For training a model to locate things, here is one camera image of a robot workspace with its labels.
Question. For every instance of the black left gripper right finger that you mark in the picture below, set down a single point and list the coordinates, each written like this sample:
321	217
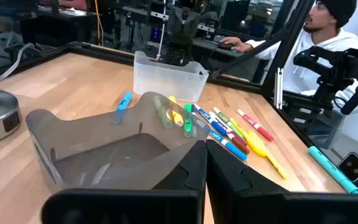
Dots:
259	205

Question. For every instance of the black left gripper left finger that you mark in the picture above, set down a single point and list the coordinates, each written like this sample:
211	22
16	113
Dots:
166	205

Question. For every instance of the yellow highlighter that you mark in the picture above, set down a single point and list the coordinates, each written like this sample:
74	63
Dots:
256	144
277	165
176	116

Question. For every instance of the light blue Expo marker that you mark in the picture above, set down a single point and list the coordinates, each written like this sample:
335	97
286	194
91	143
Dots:
233	150

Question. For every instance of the dark red Expo marker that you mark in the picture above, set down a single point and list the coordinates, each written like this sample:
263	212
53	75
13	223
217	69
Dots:
239	144

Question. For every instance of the pink Expo marker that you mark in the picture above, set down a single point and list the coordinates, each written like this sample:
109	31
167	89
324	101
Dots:
256	126

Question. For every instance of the teal highlighter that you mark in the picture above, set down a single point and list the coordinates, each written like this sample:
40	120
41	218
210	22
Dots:
334	170

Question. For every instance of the green Expo marker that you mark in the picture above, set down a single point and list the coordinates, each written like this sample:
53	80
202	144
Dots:
227	120

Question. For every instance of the light blue highlighter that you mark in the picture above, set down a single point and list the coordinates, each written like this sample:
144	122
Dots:
125	100

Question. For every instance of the dark office desk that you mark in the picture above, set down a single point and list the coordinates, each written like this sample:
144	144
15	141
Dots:
210	46

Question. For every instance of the black computer mouse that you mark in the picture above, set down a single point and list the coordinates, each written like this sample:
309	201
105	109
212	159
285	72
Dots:
227	46

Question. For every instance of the clear plastic bin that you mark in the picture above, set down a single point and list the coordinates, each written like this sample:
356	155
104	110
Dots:
169	77

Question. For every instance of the pale green highlighter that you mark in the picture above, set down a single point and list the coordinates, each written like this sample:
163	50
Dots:
162	112

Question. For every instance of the smoky grey plastic bin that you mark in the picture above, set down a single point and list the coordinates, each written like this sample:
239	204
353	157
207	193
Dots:
104	130

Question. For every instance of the black box white labels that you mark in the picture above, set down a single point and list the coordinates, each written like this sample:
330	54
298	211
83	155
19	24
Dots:
300	115

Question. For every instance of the person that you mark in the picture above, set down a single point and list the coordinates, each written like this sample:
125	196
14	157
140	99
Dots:
325	43

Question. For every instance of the black table-level camera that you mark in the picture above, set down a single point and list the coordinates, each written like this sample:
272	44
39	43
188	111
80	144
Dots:
353	166

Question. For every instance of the silver aluminium bracket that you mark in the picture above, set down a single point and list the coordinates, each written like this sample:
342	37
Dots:
278	88

